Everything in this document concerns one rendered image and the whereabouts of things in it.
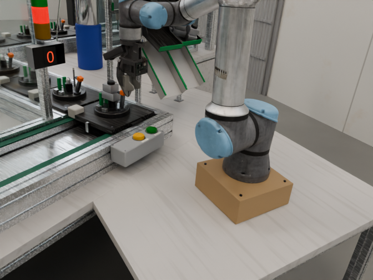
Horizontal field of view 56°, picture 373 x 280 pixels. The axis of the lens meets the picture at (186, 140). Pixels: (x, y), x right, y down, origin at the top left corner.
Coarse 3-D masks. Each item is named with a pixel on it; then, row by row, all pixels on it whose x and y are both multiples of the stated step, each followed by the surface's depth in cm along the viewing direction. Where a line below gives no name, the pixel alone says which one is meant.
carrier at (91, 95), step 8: (64, 80) 151; (56, 88) 147; (64, 88) 152; (72, 88) 149; (80, 88) 154; (88, 88) 160; (56, 96) 144; (64, 96) 144; (72, 96) 144; (80, 96) 147; (88, 96) 151; (96, 96) 152; (56, 104) 141; (64, 104) 141; (72, 104) 142; (80, 104) 142; (64, 112) 136
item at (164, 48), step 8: (144, 0) 154; (144, 32) 143; (152, 32) 148; (160, 32) 151; (168, 32) 151; (152, 40) 141; (160, 40) 146; (168, 40) 149; (176, 40) 149; (160, 48) 139; (168, 48) 143; (176, 48) 146
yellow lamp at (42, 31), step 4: (36, 24) 112; (40, 24) 112; (44, 24) 113; (48, 24) 114; (36, 28) 113; (40, 28) 113; (44, 28) 113; (48, 28) 114; (36, 32) 114; (40, 32) 113; (44, 32) 114; (48, 32) 115; (36, 36) 114; (40, 36) 114; (44, 36) 114; (48, 36) 115
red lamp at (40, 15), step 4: (32, 8) 110; (36, 8) 110; (40, 8) 110; (44, 8) 111; (32, 12) 111; (36, 12) 110; (40, 12) 110; (44, 12) 111; (32, 16) 112; (36, 16) 111; (40, 16) 111; (44, 16) 112; (48, 16) 113; (36, 20) 112; (40, 20) 112; (44, 20) 112; (48, 20) 114
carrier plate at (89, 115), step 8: (88, 104) 143; (128, 104) 146; (88, 112) 136; (136, 112) 139; (144, 112) 140; (152, 112) 141; (80, 120) 132; (88, 120) 130; (96, 120) 130; (104, 120) 131; (112, 120) 131; (120, 120) 132; (128, 120) 132; (136, 120) 134; (104, 128) 126; (112, 128) 125; (120, 128) 128
